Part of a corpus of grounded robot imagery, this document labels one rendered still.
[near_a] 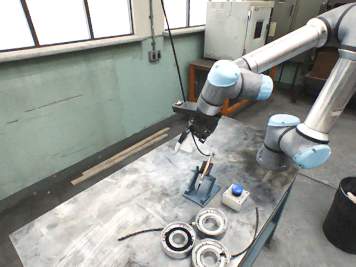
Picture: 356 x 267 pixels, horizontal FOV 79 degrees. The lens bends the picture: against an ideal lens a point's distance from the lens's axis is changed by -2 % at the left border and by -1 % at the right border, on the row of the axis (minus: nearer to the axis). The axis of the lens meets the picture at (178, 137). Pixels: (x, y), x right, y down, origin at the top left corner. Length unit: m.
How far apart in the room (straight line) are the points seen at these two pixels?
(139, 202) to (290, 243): 1.27
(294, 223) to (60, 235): 1.62
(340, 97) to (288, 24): 3.51
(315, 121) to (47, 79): 1.77
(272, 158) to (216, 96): 0.51
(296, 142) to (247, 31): 1.95
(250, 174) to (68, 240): 0.73
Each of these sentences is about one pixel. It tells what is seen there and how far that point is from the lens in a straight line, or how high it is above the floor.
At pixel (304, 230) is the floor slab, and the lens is 1.99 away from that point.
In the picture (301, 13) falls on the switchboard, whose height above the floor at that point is 1.26.
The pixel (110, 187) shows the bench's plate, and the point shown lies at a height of 0.80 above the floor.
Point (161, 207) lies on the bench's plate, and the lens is 0.84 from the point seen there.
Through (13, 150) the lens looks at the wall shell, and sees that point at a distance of 2.08.
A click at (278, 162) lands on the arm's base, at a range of 1.05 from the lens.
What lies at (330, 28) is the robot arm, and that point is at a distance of 0.91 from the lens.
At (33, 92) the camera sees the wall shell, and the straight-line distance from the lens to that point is 1.97.
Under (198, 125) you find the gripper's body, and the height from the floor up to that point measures 1.09.
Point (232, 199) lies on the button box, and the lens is 0.83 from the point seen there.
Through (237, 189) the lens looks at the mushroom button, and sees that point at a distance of 0.82.
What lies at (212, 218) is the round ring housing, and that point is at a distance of 0.79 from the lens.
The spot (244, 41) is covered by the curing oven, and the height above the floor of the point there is 1.05.
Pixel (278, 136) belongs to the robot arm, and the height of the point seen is 0.98.
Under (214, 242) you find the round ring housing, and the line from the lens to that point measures 0.73.
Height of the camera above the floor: 1.44
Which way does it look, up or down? 32 degrees down
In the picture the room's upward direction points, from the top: straight up
